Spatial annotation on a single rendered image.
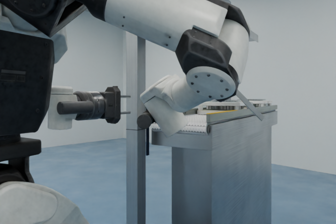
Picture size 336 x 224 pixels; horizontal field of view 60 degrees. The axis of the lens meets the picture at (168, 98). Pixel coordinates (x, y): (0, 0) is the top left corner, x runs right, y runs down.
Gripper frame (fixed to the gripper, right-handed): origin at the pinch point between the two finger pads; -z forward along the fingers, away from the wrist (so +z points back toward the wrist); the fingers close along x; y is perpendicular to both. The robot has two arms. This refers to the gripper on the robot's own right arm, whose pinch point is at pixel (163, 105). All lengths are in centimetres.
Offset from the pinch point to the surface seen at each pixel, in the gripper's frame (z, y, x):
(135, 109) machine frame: -27.3, -11.7, 2.6
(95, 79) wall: -568, -157, -42
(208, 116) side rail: -18.6, 17.1, 4.8
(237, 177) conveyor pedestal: -60, 39, 40
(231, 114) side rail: -39.2, 30.6, 5.1
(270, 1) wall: -349, 161, -149
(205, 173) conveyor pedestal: -32.4, 18.2, 30.1
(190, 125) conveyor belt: -22.6, 10.7, 8.7
